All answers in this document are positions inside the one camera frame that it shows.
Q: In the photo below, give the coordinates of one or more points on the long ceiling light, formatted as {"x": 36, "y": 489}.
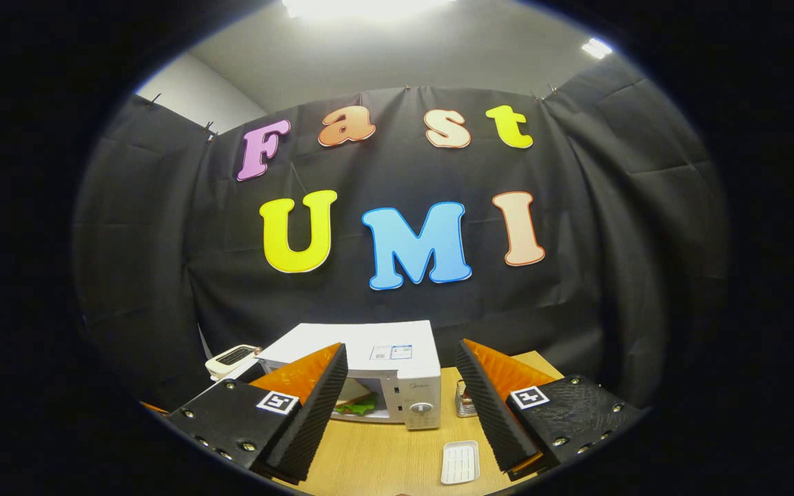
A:
{"x": 369, "y": 7}

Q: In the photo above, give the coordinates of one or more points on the sandwich with lettuce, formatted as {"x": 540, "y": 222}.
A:
{"x": 355, "y": 405}

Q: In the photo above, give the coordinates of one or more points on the small white tray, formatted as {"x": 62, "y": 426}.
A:
{"x": 460, "y": 463}

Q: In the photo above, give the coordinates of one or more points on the white microwave oven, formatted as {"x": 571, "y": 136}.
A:
{"x": 369, "y": 337}

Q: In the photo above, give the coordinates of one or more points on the small ceiling light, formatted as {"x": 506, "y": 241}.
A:
{"x": 597, "y": 48}

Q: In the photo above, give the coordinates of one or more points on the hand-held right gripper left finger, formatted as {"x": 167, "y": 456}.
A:
{"x": 304, "y": 427}

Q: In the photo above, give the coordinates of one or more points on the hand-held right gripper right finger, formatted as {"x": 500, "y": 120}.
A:
{"x": 493, "y": 413}

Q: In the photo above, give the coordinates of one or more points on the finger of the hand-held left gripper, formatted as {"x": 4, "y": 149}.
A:
{"x": 156, "y": 408}

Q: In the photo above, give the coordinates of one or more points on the black backdrop cloth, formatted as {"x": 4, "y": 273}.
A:
{"x": 611, "y": 241}

